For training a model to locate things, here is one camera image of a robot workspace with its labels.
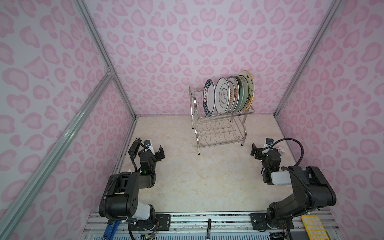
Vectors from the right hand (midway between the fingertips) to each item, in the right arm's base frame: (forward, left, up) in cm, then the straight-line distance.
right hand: (262, 143), depth 91 cm
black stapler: (0, +83, -9) cm, 83 cm away
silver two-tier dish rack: (+15, +26, -6) cm, 30 cm away
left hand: (-3, +66, +1) cm, 66 cm away
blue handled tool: (-46, +78, -5) cm, 91 cm away
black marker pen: (-44, +33, -8) cm, 56 cm away
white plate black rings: (+15, +25, +24) cm, 38 cm away
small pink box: (0, -15, -8) cm, 17 cm away
